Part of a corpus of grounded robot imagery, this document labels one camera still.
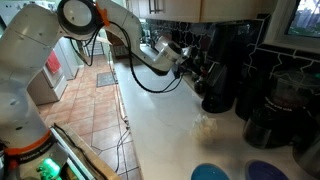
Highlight dark bottle with orange label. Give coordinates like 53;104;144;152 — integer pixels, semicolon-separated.
194;74;206;94

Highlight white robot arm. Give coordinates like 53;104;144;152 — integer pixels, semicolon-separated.
0;0;182;180

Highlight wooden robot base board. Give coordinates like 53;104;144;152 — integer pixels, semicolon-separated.
50;124;121;180

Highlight dark green glass bottle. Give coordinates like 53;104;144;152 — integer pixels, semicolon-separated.
193;55;202;75

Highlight open cardboard box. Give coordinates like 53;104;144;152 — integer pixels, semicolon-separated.
107;32;129;59

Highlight grey floor mat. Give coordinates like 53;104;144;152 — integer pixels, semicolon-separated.
96;72;117;87

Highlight crumpled clear plastic wrap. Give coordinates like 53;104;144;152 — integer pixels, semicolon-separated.
190;114;218;144

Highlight black coffee maker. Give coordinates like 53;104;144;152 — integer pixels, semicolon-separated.
201;22;250;113

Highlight wooden upper cabinets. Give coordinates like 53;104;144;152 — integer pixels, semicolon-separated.
123;0;278;23

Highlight blue round lid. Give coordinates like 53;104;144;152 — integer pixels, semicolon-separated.
191;164;229;180

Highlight white refrigerator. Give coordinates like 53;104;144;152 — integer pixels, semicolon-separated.
54;38;79;80

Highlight red hanging towel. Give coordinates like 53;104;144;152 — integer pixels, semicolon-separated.
46;51;61;74

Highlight white kitchen stove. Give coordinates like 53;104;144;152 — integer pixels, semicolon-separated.
27;63;67;105

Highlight purple round lid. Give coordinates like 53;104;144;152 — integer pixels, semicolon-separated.
245;160;289;180

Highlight black food processor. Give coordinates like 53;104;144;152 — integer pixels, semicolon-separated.
243;70;320;149

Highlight cables on floor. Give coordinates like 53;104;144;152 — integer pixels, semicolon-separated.
107;53;132;174

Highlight window with white frame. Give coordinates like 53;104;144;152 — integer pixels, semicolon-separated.
264;0;320;53

